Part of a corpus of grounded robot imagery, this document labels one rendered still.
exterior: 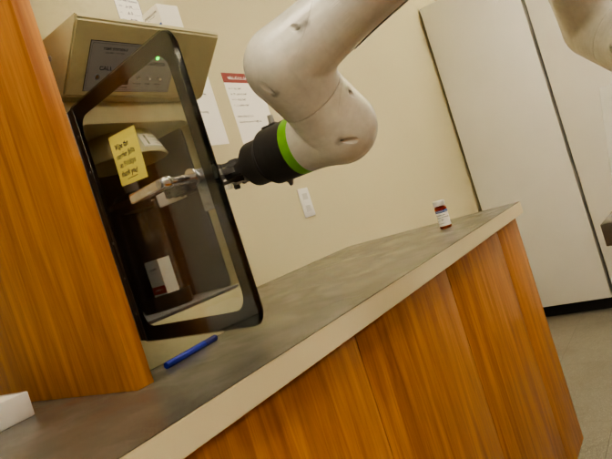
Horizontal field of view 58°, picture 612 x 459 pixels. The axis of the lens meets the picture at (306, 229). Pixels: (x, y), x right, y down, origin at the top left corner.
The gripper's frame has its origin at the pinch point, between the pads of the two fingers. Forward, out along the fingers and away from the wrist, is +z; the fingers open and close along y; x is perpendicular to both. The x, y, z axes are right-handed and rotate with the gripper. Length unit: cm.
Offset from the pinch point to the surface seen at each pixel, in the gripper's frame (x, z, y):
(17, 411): 25.9, 14.3, 34.2
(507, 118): -11, 19, -293
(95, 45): -25.5, -3.9, 13.6
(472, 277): 39, -20, -65
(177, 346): 25.9, 5.1, 9.7
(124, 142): -7.5, -10.0, 18.8
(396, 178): 5, 52, -186
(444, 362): 50, -21, -35
